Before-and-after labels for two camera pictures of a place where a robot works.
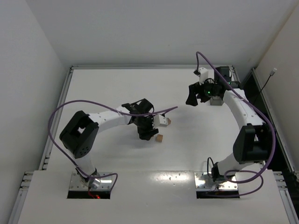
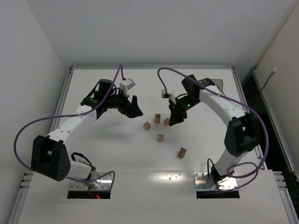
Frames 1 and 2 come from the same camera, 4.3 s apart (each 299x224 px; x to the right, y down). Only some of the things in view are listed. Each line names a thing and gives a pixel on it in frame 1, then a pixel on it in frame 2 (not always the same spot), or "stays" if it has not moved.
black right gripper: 198,91 → 176,111
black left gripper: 145,126 → 127,107
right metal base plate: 203,182 stays
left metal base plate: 76,184 stays
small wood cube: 159,138 stays
